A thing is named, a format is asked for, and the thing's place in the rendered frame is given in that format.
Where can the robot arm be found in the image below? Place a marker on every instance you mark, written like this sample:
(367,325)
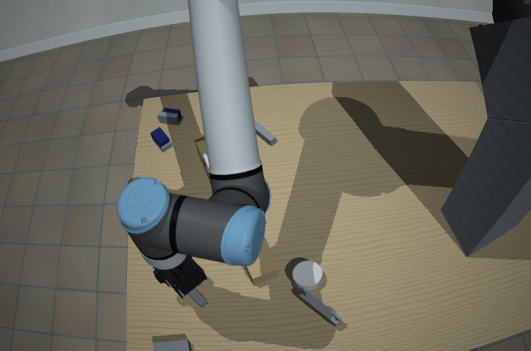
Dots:
(230,226)

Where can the grey cylinder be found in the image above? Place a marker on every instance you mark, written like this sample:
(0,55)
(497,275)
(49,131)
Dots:
(306,275)

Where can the grey square stick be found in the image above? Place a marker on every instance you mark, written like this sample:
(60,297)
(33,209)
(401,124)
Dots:
(198,298)
(266,135)

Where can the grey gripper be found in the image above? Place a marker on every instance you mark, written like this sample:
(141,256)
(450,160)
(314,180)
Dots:
(195,277)

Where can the grey flat bar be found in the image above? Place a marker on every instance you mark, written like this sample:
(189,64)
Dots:
(320,308)

